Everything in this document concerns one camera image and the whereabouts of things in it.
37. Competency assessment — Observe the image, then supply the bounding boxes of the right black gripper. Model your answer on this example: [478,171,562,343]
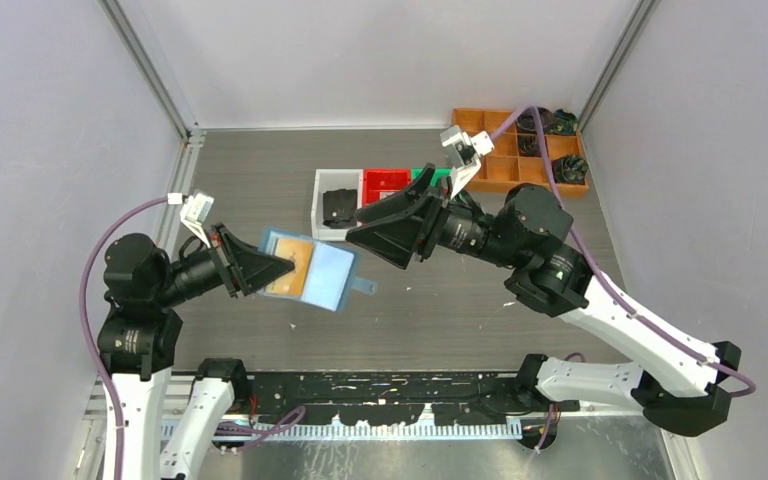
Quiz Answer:
[341,162,518,267]

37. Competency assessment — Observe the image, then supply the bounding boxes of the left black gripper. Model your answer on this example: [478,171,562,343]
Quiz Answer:
[154,219,294,303]

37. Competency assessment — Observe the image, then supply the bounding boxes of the gold card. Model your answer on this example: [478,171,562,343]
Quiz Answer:
[264,237,314,299]

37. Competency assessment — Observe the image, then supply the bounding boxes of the blue card holder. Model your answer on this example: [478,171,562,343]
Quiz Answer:
[259,228,378,312]

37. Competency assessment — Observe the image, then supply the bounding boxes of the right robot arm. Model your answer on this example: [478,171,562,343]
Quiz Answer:
[346,166,741,437]

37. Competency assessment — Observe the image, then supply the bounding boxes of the black credit cards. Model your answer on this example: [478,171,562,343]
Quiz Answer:
[322,188,357,229]

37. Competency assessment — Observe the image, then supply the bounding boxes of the red plastic bin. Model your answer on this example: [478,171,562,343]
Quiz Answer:
[362,169,412,206]

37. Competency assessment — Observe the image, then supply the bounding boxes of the green plastic bin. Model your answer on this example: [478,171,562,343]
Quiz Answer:
[410,168,451,185]

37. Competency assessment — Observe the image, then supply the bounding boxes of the white plastic bin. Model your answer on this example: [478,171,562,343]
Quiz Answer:
[310,169,363,241]

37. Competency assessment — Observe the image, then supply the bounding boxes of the orange wooden compartment tray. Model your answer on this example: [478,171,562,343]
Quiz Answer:
[451,108,590,198]

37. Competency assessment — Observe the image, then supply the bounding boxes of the dark rolled sock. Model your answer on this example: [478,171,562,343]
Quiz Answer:
[551,154,589,185]
[515,107,556,134]
[517,134,549,157]
[549,109,579,136]

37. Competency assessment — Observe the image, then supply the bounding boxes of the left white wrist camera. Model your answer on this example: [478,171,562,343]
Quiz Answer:
[166,190,215,248]

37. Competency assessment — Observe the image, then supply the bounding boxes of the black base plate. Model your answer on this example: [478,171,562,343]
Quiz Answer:
[187,370,582,429]

